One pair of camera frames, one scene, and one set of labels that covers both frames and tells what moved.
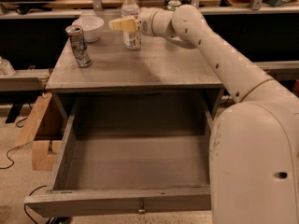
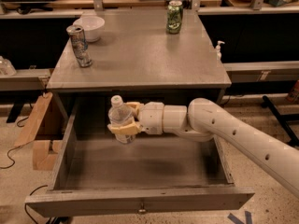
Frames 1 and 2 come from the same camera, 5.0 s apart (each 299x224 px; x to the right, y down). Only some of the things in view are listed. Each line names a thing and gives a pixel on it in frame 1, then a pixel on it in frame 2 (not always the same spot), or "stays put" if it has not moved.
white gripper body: x=146 y=22 → x=151 y=118
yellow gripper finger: x=125 y=24 → x=131 y=129
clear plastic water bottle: x=131 y=8 → x=121 y=114
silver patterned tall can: x=78 y=44 stays put
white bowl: x=91 y=27 stays put
